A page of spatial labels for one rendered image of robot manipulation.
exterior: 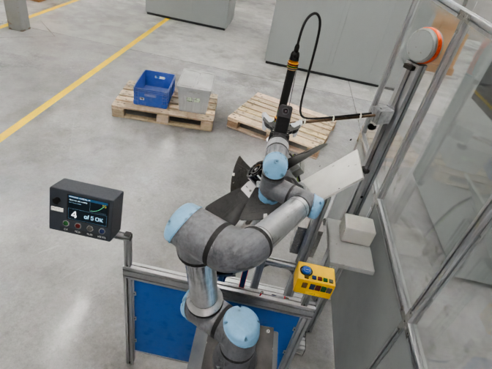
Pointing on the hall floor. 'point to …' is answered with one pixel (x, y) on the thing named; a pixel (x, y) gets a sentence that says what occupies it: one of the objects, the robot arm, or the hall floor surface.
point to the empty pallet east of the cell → (262, 103)
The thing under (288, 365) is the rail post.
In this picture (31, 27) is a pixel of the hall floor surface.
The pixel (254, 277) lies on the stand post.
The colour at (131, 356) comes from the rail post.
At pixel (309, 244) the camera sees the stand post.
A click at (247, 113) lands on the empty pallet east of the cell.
